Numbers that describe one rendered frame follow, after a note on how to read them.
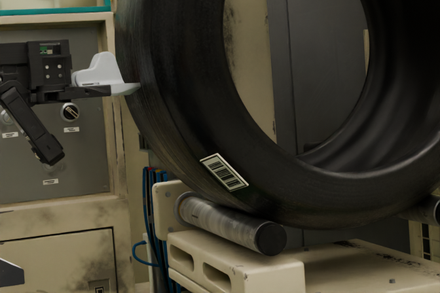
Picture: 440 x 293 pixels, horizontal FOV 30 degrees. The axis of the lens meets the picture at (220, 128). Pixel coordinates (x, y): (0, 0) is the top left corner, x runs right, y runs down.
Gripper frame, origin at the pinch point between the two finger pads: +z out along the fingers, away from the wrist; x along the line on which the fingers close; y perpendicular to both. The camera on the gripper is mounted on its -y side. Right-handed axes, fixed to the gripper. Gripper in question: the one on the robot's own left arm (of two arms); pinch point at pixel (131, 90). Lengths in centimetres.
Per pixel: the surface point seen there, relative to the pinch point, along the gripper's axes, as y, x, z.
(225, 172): -11.3, -10.4, 8.9
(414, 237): -32, 28, 61
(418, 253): -36, 28, 62
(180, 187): -16.9, 23.9, 13.1
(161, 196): -18.0, 23.9, 9.7
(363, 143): -11.8, 14.6, 43.5
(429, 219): -21.7, -8.0, 40.6
